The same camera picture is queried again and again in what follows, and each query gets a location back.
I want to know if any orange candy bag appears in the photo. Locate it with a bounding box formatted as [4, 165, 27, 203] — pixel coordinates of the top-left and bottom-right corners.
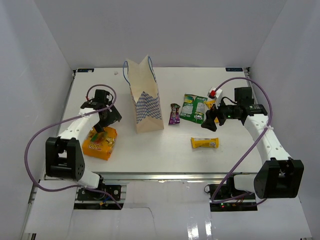
[82, 126, 118, 161]

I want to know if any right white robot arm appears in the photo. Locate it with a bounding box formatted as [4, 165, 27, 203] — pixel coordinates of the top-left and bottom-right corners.
[201, 87, 304, 200]

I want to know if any yellow snack bar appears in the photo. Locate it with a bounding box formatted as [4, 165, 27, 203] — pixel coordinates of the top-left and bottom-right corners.
[190, 137, 219, 149]

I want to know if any purple m&m packet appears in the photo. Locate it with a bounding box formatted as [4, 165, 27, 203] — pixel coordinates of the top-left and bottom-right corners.
[168, 103, 180, 125]

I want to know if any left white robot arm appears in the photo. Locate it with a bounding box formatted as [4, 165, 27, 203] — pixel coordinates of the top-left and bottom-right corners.
[45, 89, 122, 200]

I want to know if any purple cable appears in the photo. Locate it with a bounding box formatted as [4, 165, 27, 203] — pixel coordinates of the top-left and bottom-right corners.
[210, 76, 273, 208]
[24, 84, 123, 210]

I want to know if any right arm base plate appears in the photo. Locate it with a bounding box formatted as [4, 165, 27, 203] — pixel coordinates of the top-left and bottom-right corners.
[203, 184, 258, 213]

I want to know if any yellow m&m packet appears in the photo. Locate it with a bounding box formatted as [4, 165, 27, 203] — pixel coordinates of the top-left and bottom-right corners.
[204, 100, 219, 123]

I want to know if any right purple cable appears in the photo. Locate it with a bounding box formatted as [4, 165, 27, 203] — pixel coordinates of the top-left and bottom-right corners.
[210, 76, 273, 208]

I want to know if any green snack bag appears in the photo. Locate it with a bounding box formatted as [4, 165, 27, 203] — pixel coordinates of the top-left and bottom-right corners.
[179, 94, 207, 125]

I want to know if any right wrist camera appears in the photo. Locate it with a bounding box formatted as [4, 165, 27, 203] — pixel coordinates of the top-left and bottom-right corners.
[207, 87, 223, 102]

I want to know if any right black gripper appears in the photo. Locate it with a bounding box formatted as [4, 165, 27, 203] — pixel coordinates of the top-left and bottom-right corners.
[201, 95, 240, 132]

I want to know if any aluminium front rail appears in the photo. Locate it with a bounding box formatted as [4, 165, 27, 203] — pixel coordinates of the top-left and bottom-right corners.
[44, 172, 261, 182]

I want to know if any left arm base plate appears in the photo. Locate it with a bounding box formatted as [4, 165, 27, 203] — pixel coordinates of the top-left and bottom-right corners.
[76, 184, 122, 201]

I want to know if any paper bag blue checkered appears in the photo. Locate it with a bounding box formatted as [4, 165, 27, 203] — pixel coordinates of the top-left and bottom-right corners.
[122, 55, 164, 134]

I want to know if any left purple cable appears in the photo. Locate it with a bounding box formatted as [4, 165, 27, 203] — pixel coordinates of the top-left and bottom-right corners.
[24, 84, 123, 210]

